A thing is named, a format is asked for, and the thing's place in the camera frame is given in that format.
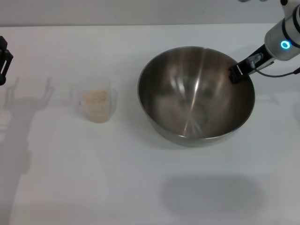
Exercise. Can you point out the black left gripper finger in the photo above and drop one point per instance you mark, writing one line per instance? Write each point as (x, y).
(5, 61)

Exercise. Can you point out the stainless steel mixing bowl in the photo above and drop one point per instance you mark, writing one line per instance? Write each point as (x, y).
(192, 98)

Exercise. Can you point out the uncooked white rice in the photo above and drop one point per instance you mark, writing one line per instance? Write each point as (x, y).
(96, 98)

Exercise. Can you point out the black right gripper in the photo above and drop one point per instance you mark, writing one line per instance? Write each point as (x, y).
(256, 63)

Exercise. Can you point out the clear plastic measuring cup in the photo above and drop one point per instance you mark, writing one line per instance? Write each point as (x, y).
(96, 112)

